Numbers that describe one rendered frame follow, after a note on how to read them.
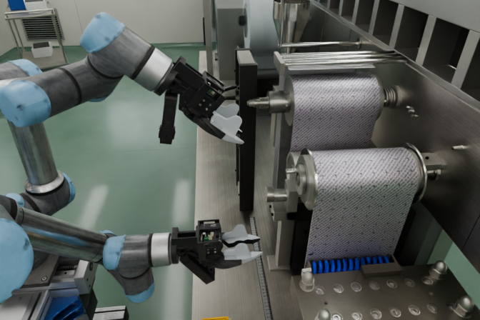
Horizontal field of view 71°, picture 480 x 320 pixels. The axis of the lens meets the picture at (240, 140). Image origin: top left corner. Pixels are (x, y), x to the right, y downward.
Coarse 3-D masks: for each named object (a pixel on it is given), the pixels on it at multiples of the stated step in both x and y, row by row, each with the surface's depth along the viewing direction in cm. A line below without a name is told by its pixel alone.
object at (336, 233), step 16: (352, 208) 78; (368, 208) 78; (384, 208) 79; (400, 208) 79; (320, 224) 80; (336, 224) 80; (352, 224) 81; (368, 224) 81; (384, 224) 82; (400, 224) 83; (320, 240) 83; (336, 240) 83; (352, 240) 84; (368, 240) 84; (384, 240) 85; (320, 256) 86; (336, 256) 87; (352, 256) 87; (368, 256) 88
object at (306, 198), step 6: (300, 156) 81; (306, 156) 78; (414, 156) 78; (300, 162) 81; (306, 162) 76; (306, 168) 76; (306, 174) 76; (312, 174) 75; (312, 180) 75; (312, 186) 75; (306, 192) 77; (312, 192) 75; (306, 198) 77
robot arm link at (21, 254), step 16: (0, 208) 56; (0, 224) 51; (16, 224) 54; (0, 240) 49; (16, 240) 51; (0, 256) 49; (16, 256) 51; (32, 256) 53; (0, 272) 50; (16, 272) 52; (0, 288) 50; (16, 288) 52; (0, 304) 54
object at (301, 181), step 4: (296, 164) 81; (300, 164) 79; (296, 168) 81; (300, 168) 78; (304, 168) 78; (300, 172) 78; (304, 172) 77; (296, 176) 82; (300, 176) 78; (304, 176) 77; (296, 180) 82; (300, 180) 78; (304, 180) 76; (296, 184) 82; (300, 184) 78; (304, 184) 76; (296, 188) 82; (300, 188) 78; (304, 188) 77; (300, 192) 79; (304, 192) 78
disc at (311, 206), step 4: (304, 148) 81; (304, 152) 81; (308, 152) 78; (308, 156) 78; (312, 156) 75; (312, 160) 75; (312, 164) 75; (312, 168) 75; (316, 172) 73; (316, 176) 73; (316, 180) 73; (316, 184) 73; (316, 188) 73; (316, 192) 73; (316, 196) 74; (312, 200) 76; (316, 200) 74; (304, 204) 83; (308, 204) 80; (312, 204) 76; (308, 208) 80; (312, 208) 77
